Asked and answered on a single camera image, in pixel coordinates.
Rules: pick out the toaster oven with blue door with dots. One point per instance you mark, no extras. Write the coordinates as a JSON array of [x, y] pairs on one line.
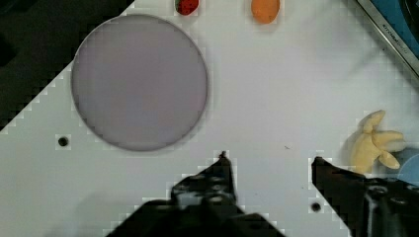
[[397, 22]]

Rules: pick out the orange toy fruit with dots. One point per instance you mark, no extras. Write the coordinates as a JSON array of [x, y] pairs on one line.
[[265, 11]]

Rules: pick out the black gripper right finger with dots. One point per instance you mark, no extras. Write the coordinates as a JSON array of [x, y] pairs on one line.
[[369, 207]]

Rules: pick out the dark red toy strawberry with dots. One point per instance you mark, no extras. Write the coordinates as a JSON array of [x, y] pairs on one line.
[[186, 7]]

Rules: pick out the round lilac plate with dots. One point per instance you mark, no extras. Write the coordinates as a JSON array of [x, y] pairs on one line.
[[139, 82]]

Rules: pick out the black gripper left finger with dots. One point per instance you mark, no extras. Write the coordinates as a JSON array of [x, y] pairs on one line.
[[201, 205]]

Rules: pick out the blue cup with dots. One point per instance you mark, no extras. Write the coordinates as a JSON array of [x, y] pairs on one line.
[[409, 170]]

